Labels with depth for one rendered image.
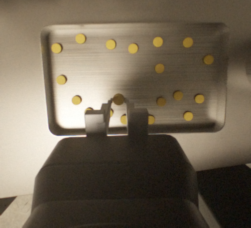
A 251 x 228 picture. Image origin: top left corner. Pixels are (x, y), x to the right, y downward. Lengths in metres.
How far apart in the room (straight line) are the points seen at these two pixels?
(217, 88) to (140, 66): 0.10
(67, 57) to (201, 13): 0.16
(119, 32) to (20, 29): 0.11
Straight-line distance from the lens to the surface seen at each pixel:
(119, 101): 0.16
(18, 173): 0.28
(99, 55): 0.21
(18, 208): 1.47
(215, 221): 0.33
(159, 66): 0.21
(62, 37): 0.22
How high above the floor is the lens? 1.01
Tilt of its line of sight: 81 degrees down
